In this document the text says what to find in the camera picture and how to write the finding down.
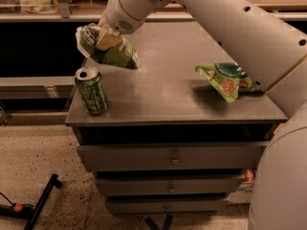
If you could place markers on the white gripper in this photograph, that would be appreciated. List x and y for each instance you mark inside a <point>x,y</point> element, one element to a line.
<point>121,15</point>

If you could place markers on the green jalapeno chip bag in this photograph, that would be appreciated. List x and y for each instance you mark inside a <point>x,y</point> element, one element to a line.
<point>123,55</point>

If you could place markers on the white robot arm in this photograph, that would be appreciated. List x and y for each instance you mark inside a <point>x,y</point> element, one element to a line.
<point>273,53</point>

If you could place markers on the green soda can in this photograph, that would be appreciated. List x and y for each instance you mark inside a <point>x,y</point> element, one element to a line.
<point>90,85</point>

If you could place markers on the green sour cream chip bag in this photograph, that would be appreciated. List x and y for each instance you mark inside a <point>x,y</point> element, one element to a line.
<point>228,78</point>

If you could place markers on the grey drawer cabinet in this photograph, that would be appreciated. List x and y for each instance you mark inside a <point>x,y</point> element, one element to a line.
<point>167,101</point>

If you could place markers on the middle grey drawer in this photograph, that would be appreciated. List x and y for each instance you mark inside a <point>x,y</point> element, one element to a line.
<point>170,185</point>

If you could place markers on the grey drawer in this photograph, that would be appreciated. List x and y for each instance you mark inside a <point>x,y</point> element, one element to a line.
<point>168,157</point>
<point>170,185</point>
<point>120,207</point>

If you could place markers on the bottom grey drawer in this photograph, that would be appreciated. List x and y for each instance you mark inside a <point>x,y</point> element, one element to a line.
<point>120,207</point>

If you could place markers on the top grey drawer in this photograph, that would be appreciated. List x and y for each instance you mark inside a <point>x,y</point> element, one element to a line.
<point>168,157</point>

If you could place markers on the black stand leg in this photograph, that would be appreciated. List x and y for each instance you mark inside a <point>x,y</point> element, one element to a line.
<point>30,212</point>

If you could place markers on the metal shelf rail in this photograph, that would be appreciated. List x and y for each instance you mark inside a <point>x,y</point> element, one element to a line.
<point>154,17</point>

